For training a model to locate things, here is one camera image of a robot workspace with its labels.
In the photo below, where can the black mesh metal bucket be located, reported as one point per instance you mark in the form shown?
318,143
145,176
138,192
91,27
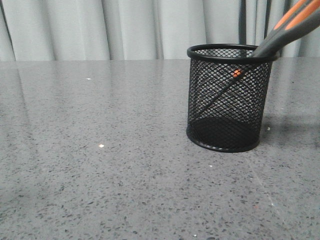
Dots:
226,96

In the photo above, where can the grey orange handled scissors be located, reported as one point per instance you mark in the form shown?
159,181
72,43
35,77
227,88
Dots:
301,19

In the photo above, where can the grey pleated curtain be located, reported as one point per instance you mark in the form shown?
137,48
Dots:
65,30

